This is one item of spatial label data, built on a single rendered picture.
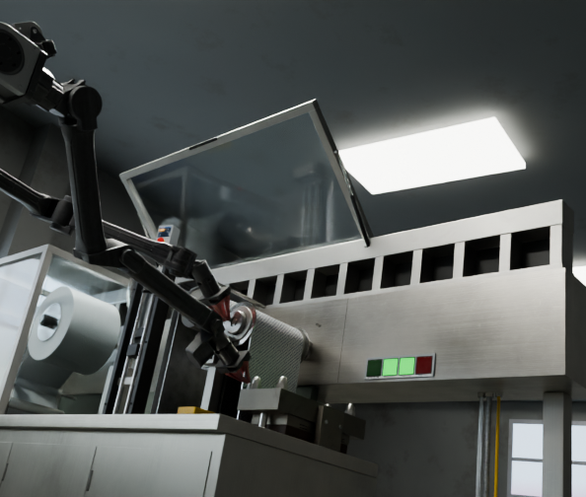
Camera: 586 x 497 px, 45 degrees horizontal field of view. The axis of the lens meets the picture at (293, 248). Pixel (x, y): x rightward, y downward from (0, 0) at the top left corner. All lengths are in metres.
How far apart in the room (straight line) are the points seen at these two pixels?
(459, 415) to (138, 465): 6.69
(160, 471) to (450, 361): 0.87
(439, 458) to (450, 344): 6.33
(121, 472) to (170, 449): 0.19
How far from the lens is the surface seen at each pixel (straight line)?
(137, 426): 2.00
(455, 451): 8.39
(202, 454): 1.81
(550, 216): 2.17
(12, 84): 1.57
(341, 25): 4.21
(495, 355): 2.07
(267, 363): 2.25
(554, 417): 2.14
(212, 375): 2.21
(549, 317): 2.04
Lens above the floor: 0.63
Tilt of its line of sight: 23 degrees up
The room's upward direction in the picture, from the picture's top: 9 degrees clockwise
